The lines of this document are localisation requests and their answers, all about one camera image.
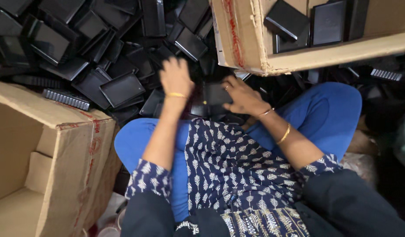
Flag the person's right hand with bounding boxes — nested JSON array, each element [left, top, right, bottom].
[[221, 76, 273, 117]]

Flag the person's left hand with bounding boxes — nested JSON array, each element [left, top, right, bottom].
[[159, 57, 196, 97]]

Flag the black rectangular plastic tray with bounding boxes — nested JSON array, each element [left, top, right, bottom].
[[202, 82, 234, 106], [274, 33, 311, 54], [264, 0, 310, 41], [347, 0, 370, 41], [310, 1, 348, 47]]

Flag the heap of black trays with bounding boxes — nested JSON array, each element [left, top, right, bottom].
[[0, 0, 405, 127]]

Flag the torn brown cardboard carton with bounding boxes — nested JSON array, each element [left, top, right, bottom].
[[210, 0, 405, 77]]

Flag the navy leaf-print tunic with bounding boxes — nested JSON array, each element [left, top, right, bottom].
[[125, 118, 343, 237]]

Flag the empty brown cardboard carton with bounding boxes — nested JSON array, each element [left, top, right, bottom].
[[0, 80, 122, 237]]

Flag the blue trousers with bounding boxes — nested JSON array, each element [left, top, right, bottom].
[[114, 82, 363, 223]]

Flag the brown cardboard piece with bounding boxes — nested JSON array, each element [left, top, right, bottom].
[[347, 116, 379, 156]]

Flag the clear plastic bag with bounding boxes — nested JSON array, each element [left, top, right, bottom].
[[340, 153, 378, 185]]

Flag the dark navy jacket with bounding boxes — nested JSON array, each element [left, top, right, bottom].
[[120, 169, 405, 237]]

